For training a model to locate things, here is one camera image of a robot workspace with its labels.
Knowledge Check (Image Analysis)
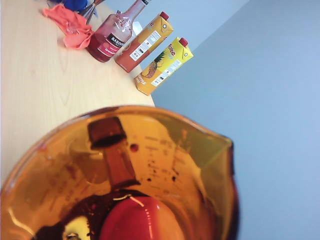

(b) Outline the amber measuring cup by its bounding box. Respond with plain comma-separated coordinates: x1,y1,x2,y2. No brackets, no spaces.
0,104,241,240

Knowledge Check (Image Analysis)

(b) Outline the grenadine syrup bottle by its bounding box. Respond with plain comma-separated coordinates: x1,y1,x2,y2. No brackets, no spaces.
86,0,154,64

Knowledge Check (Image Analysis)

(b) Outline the yellow pineapple juice carton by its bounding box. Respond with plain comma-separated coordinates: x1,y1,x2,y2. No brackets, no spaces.
134,36,195,97

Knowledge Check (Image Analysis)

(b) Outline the orange juice carton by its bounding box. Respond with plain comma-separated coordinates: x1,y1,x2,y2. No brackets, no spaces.
115,11,174,74

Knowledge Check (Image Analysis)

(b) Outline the orange cloth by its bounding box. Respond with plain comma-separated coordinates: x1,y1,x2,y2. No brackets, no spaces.
42,3,95,50

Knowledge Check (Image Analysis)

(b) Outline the metal bar tool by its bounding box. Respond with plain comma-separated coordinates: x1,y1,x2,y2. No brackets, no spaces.
81,0,106,22

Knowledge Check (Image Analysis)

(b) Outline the blue object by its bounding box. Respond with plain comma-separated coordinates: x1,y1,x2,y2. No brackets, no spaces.
46,0,89,12

